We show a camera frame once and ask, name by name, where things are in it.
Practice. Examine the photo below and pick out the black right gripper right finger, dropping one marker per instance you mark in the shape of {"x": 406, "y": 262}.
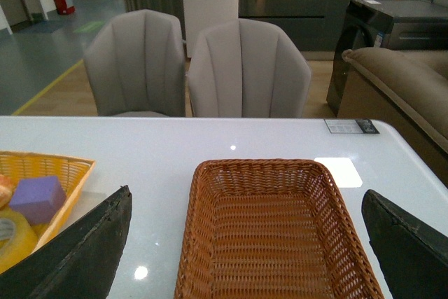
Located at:
{"x": 412, "y": 255}

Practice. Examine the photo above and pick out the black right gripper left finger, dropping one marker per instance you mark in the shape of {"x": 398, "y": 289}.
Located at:
{"x": 80, "y": 262}

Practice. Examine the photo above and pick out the yellow tape roll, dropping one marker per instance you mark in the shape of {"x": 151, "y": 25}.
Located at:
{"x": 18, "y": 239}

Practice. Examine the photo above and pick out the yellow wicker basket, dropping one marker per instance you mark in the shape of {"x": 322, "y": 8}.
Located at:
{"x": 71, "y": 171}

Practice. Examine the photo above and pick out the brown wicker basket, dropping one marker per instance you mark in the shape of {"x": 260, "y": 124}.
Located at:
{"x": 270, "y": 228}

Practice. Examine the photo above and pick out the purple foam cube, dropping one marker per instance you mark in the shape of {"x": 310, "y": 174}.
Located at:
{"x": 38, "y": 199}

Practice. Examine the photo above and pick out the toy croissant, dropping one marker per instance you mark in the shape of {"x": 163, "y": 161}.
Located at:
{"x": 7, "y": 187}

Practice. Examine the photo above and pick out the black table label sticker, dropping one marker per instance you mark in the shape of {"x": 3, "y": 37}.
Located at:
{"x": 351, "y": 126}

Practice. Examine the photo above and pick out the beige sofa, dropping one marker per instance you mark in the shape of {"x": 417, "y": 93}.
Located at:
{"x": 406, "y": 89}

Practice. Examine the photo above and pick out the grey chair left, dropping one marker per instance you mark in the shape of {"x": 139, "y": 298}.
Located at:
{"x": 136, "y": 66}

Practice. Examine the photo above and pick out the grey chair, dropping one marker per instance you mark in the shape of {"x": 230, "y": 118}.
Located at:
{"x": 136, "y": 66}
{"x": 247, "y": 69}

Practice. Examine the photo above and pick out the black washing machine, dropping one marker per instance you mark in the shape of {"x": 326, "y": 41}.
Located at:
{"x": 392, "y": 24}

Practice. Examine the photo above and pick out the grey chair right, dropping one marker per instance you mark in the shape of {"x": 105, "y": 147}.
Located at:
{"x": 247, "y": 69}

